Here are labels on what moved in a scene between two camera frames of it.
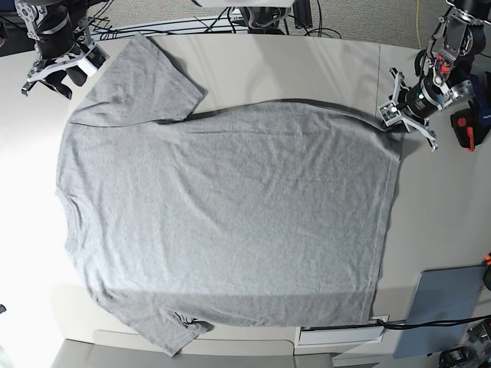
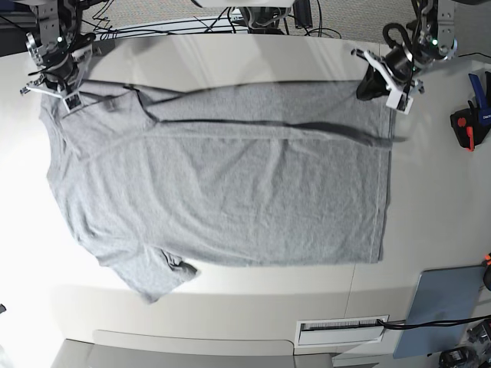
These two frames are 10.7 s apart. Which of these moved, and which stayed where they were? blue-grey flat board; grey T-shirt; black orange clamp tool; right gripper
Moved: grey T-shirt; right gripper
Stayed: black orange clamp tool; blue-grey flat board
